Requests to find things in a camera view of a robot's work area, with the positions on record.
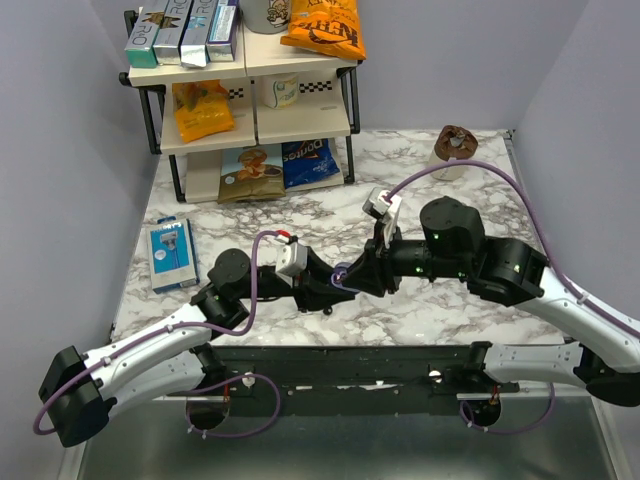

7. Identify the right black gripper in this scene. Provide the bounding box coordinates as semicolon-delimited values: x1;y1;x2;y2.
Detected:
341;218;469;296

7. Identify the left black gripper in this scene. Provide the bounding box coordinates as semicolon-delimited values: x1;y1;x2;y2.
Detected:
236;247;355;315

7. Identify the blue-purple earbud charging case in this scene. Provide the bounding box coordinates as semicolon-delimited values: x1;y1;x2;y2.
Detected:
330;262;359;294

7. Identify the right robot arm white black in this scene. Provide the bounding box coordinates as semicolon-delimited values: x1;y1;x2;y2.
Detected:
338;197;639;407

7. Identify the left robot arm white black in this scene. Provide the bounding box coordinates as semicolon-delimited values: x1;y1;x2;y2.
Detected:
33;242;355;448

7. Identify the blue doritos bag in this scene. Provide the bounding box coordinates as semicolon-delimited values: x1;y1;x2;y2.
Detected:
281;139;340;189

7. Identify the brown chips bag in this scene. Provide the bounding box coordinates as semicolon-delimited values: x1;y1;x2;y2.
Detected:
217;144;286;204

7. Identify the blue razor package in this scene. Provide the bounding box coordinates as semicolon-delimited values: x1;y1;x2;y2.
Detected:
145;216;200;294

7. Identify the brown-topped white cup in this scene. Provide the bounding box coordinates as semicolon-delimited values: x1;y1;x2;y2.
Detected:
428;125;478;181

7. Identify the beige black shelf rack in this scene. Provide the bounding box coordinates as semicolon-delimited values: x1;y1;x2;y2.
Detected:
119;27;360;203

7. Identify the white patterned mug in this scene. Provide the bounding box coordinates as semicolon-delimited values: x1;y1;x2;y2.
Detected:
260;73;299;109

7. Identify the orange snack bag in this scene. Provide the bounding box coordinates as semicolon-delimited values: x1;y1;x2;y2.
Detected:
172;80;235;143

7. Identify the orange kettle chips bag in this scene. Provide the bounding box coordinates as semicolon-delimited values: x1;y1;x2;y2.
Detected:
280;0;367;62

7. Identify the purple white toothpaste box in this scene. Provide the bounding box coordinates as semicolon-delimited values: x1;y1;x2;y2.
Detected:
206;0;239;62

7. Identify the blue silver toothpaste box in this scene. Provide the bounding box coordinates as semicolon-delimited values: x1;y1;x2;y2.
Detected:
180;0;218;68

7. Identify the grey cartoon mug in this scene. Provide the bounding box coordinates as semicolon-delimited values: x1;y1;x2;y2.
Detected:
239;0;291;34

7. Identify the teal toothpaste box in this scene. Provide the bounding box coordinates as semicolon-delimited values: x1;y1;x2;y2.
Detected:
125;0;168;68

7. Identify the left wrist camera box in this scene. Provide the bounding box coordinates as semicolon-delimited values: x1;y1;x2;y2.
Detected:
275;242;308;278

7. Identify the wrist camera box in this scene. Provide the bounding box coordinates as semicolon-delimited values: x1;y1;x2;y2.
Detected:
275;242;308;278
362;188;402;223

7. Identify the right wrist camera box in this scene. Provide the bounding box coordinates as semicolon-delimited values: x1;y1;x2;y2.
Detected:
362;188;402;223

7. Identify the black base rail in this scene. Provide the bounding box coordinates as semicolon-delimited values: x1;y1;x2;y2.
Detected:
188;342;519;417

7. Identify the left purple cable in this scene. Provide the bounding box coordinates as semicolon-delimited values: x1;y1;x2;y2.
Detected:
32;229;296;440

